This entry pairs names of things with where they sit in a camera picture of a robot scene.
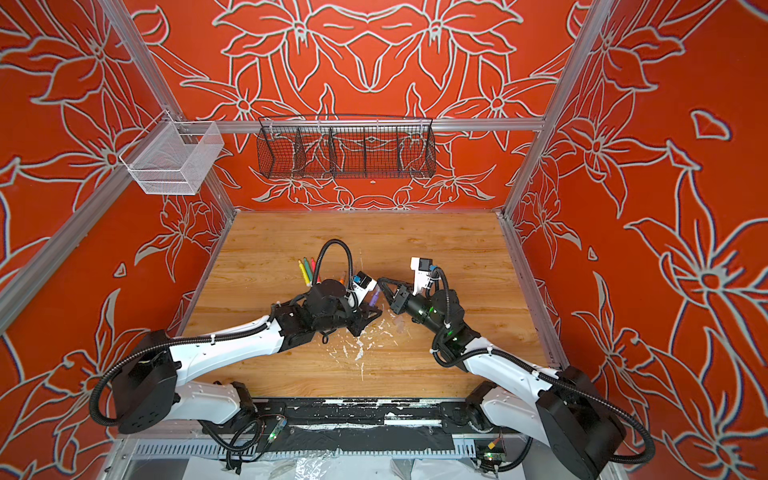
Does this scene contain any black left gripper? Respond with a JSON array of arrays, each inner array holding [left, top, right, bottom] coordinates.
[[316, 292, 384, 336]]

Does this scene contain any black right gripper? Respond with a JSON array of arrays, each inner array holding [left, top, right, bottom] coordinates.
[[376, 279, 450, 342]]

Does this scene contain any purple pen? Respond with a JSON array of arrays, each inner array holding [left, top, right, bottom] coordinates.
[[369, 290, 380, 307]]

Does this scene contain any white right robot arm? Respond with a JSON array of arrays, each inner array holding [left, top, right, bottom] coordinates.
[[377, 267, 656, 479]]

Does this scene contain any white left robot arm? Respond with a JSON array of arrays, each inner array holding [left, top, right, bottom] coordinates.
[[88, 269, 382, 434]]

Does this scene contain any yellow pen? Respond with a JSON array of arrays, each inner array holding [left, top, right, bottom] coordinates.
[[298, 260, 312, 287]]

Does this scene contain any pink pen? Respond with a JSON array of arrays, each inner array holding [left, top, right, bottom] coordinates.
[[310, 257, 320, 283]]

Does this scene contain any green pen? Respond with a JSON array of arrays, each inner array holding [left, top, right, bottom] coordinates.
[[302, 257, 316, 284]]

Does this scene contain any white mesh basket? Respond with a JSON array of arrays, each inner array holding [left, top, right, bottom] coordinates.
[[120, 121, 224, 196]]

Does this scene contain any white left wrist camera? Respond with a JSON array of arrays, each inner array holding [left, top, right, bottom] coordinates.
[[352, 271, 377, 305]]

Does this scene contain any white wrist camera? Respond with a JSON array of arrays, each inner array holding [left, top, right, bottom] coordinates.
[[410, 257, 440, 296], [352, 271, 377, 305]]

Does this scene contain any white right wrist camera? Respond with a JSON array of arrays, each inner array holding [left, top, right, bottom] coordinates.
[[410, 257, 440, 296]]

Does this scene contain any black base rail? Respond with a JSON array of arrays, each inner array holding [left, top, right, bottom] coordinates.
[[254, 398, 526, 456]]

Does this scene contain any black wire basket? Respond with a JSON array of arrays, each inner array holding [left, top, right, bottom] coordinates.
[[256, 117, 437, 180]]

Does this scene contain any aluminium frame post right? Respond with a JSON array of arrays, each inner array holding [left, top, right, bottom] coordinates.
[[501, 0, 614, 221]]

